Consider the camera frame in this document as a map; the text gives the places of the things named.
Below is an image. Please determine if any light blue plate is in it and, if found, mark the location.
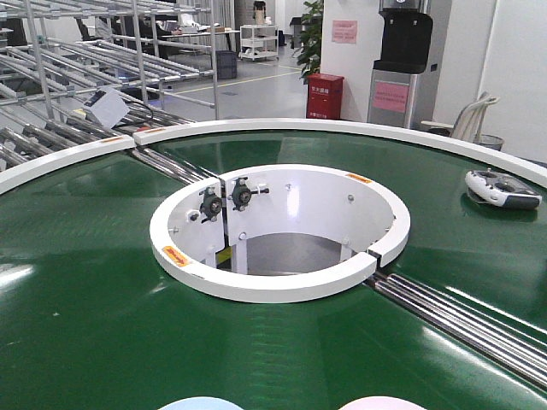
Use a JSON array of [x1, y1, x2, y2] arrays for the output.
[[160, 396, 239, 410]]

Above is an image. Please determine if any pink plate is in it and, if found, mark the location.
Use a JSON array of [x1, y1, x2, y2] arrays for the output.
[[339, 396, 422, 410]]

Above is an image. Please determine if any green conveyor belt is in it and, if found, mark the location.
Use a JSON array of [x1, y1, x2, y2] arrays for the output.
[[1, 131, 546, 409]]

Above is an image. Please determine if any white outer conveyor rim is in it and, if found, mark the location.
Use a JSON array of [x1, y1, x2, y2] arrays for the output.
[[1, 118, 546, 193]]

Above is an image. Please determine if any red fire extinguisher box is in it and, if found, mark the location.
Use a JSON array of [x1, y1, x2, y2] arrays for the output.
[[306, 73, 344, 120]]

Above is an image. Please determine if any dark plastic crate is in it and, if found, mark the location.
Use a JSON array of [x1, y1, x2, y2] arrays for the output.
[[216, 50, 238, 79]]

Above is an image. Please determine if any green potted plant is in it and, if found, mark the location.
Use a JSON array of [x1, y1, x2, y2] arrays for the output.
[[297, 0, 324, 85]]

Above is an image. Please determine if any white shelf cart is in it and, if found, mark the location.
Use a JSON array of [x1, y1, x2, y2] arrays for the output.
[[238, 25, 279, 62]]

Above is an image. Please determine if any black silver water dispenser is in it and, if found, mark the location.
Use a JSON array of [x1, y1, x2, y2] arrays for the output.
[[368, 0, 452, 130]]

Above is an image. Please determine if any metal roller rack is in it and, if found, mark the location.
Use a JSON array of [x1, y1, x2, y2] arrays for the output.
[[0, 0, 219, 172]]

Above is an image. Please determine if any white cardboard box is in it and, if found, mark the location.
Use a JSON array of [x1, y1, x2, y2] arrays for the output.
[[82, 86, 130, 129]]

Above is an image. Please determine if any white plastic chair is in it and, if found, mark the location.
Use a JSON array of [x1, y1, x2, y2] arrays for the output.
[[421, 92, 500, 144]]

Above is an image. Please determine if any white grey remote controller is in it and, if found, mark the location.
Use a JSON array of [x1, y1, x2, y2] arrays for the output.
[[465, 169, 543, 210]]

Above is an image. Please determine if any white inner conveyor ring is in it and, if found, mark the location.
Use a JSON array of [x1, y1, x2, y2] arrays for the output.
[[149, 163, 412, 305]]

